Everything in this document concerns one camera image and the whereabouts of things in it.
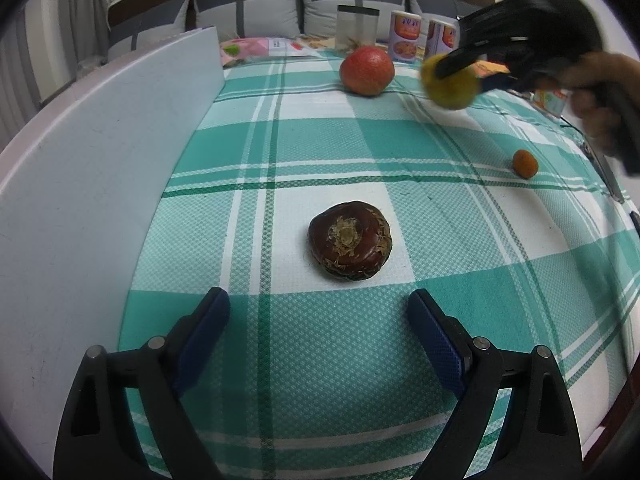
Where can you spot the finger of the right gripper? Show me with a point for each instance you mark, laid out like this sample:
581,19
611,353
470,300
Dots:
464,57
498,81

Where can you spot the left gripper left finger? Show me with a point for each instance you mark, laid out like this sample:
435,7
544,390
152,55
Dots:
96,437

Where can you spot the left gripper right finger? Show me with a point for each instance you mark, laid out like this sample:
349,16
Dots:
538,438

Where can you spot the yellow apple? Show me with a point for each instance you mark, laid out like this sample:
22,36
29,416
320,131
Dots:
454,92

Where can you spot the small orange tangerine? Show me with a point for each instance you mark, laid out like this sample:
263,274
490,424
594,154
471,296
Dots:
525,164

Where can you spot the dark brown mangosteen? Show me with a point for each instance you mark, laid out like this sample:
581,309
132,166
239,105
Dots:
350,240

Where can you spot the person right hand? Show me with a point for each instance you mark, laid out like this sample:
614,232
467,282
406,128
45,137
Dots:
587,80

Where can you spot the orange book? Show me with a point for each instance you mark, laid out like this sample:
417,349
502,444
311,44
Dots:
492,67

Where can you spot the colourful paper box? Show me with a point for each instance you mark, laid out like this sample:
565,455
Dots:
551,102

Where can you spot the red apple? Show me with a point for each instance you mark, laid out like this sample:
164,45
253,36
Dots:
367,71

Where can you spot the clear snack bag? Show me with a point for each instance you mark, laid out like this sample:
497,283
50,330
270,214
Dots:
356,26

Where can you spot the green white plaid tablecloth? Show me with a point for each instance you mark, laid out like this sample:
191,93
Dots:
320,212

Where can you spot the grey sofa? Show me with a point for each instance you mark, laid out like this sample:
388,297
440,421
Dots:
136,24

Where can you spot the pink floral package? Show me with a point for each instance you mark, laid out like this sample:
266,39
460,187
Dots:
245,50

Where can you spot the white board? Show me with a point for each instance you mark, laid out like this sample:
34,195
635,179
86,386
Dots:
80,184

